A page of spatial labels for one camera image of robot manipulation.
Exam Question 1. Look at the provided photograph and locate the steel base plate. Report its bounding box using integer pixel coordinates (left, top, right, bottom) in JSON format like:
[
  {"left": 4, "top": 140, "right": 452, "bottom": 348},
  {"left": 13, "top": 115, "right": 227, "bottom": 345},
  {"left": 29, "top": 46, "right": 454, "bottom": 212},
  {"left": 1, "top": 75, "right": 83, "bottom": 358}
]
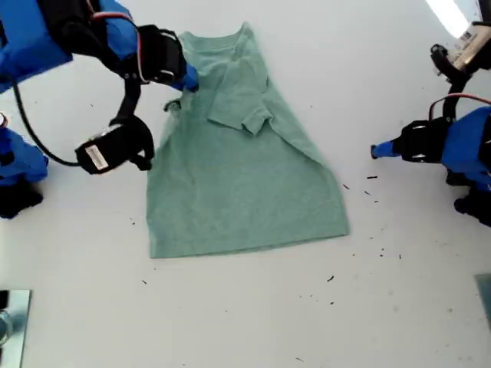
[{"left": 0, "top": 289, "right": 33, "bottom": 368}]

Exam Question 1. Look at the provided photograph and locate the steel post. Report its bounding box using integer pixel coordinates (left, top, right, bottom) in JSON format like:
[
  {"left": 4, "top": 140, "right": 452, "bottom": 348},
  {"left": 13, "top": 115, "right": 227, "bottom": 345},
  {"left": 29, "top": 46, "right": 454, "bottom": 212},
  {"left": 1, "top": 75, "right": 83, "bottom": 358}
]
[{"left": 0, "top": 310, "right": 14, "bottom": 347}]

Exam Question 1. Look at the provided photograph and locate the green t-shirt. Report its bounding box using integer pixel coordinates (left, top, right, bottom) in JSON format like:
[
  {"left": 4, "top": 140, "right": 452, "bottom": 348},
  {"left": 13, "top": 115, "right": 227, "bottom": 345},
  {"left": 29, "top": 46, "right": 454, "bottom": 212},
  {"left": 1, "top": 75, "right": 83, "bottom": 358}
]
[{"left": 147, "top": 21, "right": 351, "bottom": 260}]

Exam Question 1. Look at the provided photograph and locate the black camera cable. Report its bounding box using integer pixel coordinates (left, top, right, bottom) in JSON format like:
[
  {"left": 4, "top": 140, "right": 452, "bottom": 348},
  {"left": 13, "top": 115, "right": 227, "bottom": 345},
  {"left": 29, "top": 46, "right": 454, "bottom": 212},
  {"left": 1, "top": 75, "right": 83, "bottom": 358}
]
[{"left": 11, "top": 78, "right": 84, "bottom": 168}]

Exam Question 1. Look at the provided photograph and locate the black camera box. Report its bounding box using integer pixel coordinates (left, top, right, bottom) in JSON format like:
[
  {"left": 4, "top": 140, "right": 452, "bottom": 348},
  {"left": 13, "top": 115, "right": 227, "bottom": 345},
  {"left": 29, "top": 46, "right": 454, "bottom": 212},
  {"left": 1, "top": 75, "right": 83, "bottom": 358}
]
[
  {"left": 74, "top": 113, "right": 156, "bottom": 176},
  {"left": 428, "top": 21, "right": 491, "bottom": 84}
]

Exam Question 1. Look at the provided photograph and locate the red white servo wire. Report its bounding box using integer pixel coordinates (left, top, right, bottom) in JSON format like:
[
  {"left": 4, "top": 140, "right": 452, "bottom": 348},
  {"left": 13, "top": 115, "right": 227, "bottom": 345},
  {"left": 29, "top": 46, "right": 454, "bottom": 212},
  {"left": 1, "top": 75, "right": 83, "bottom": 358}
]
[
  {"left": 427, "top": 92, "right": 491, "bottom": 120},
  {"left": 90, "top": 10, "right": 151, "bottom": 84}
]

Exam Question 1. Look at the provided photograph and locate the black camera stalk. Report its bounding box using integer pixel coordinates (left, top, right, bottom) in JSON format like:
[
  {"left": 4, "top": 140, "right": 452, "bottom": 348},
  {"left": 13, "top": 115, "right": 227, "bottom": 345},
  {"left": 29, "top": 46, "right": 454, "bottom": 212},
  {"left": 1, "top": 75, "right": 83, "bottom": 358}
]
[
  {"left": 442, "top": 72, "right": 472, "bottom": 124},
  {"left": 116, "top": 72, "right": 142, "bottom": 127}
]

